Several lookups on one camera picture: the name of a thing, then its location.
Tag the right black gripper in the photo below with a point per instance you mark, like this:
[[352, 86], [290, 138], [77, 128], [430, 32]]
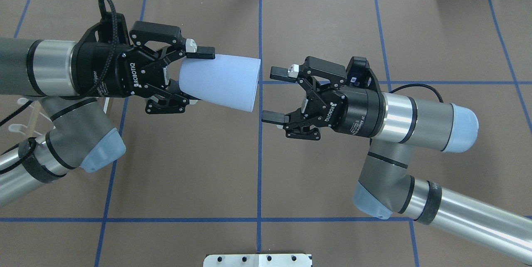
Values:
[[360, 114]]

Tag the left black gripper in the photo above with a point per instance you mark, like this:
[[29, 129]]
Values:
[[96, 72]]

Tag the light blue cup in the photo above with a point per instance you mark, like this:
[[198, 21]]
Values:
[[226, 80]]

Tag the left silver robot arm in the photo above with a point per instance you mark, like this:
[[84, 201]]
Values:
[[68, 77]]

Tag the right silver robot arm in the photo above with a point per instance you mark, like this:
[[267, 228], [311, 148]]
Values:
[[384, 187]]

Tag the white wire cup rack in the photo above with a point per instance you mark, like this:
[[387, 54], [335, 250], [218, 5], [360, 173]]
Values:
[[33, 122]]

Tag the white central robot pedestal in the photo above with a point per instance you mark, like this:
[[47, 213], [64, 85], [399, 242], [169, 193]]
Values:
[[259, 260]]

